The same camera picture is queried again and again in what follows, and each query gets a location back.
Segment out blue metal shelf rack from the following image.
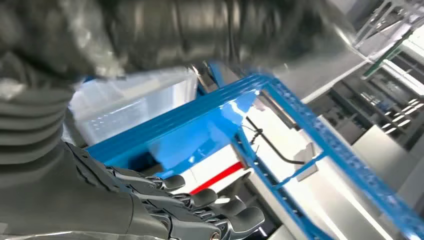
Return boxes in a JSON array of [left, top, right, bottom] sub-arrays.
[[84, 61, 424, 240]]

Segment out white plastic crate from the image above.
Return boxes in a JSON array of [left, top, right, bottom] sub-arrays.
[[69, 67, 200, 147]]

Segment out dark storage shelving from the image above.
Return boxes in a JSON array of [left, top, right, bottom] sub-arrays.
[[306, 49, 424, 150]]

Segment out black cable with tie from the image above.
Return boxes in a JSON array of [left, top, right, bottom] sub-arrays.
[[244, 115, 306, 167]]

